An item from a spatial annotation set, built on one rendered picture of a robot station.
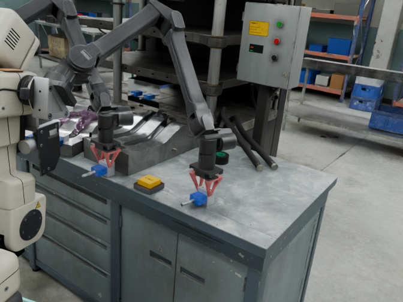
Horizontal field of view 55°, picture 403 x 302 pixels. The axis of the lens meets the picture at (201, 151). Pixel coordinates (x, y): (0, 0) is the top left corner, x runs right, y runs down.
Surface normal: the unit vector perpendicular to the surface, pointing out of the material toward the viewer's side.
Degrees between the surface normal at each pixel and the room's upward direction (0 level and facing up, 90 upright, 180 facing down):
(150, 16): 57
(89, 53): 49
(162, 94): 90
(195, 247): 90
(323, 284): 0
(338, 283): 0
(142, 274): 90
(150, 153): 90
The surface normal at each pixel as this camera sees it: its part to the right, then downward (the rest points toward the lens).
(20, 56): 0.95, 0.18
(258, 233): 0.08, -0.93
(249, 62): -0.58, 0.25
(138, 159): 0.81, 0.27
